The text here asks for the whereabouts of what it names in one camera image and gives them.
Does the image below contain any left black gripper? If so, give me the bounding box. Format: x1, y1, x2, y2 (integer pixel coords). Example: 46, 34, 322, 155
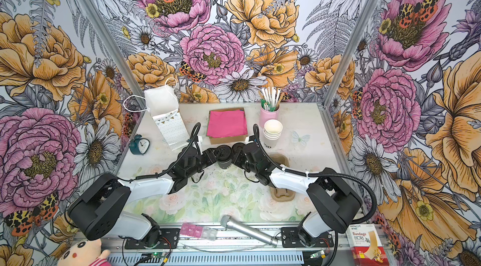
187, 151, 222, 179

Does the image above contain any black plastic cup lid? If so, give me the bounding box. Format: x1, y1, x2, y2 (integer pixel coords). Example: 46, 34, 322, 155
215, 145, 233, 163

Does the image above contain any paper coffee cup black sleeve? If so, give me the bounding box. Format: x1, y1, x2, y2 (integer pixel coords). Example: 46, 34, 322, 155
217, 159, 232, 169

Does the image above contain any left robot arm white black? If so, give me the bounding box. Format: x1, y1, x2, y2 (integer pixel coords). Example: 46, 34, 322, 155
66, 123, 217, 248

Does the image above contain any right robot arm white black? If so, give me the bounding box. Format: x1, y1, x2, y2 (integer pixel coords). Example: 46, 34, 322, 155
232, 124, 377, 246

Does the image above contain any brown cardboard napkin tray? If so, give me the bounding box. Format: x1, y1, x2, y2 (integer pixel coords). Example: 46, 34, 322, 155
208, 108, 248, 144

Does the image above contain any pink napkin stack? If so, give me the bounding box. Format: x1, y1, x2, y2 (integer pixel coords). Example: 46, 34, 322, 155
207, 109, 248, 138

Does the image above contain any stack of white paper cups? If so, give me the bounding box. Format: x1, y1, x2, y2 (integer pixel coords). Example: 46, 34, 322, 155
262, 119, 283, 148

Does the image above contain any pink straw holder cup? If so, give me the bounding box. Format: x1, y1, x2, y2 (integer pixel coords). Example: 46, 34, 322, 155
259, 108, 279, 128

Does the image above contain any brown pulp cup carrier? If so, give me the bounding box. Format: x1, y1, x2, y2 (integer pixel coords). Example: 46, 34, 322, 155
269, 153, 295, 202

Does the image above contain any silver microphone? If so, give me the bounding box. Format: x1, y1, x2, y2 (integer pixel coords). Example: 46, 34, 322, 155
220, 215, 278, 247

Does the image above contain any white paper gift bag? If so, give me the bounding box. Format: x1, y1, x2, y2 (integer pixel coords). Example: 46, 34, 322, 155
122, 77, 190, 151

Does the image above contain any teal alarm clock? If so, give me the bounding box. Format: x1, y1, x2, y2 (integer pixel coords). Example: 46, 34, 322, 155
129, 134, 150, 155

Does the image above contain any pink plastic clip box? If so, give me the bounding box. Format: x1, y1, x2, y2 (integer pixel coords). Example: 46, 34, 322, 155
180, 223, 217, 241

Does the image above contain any bandage box red white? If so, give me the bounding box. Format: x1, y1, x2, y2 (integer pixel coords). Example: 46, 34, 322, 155
346, 224, 390, 266

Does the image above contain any plush doll toy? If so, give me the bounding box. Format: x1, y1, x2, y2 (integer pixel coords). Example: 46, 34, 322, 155
57, 239, 111, 266

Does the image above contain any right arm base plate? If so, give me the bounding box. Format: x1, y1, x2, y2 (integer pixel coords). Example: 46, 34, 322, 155
281, 227, 334, 248

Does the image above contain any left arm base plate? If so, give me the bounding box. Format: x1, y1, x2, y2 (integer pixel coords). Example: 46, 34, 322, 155
124, 228, 180, 250

